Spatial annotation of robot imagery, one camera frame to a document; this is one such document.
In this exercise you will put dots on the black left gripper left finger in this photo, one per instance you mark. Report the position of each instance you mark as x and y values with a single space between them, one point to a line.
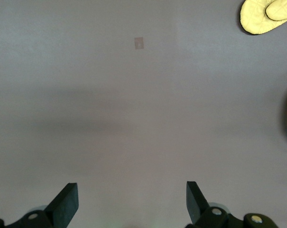
62 206

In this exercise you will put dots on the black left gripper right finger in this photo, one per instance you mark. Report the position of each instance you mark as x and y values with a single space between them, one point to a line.
196 206

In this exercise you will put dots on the small brown tape patch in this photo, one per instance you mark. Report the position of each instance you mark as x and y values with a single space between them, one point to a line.
139 44

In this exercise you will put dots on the yellow quilted oven mitt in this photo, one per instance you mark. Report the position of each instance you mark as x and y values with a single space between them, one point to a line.
252 16

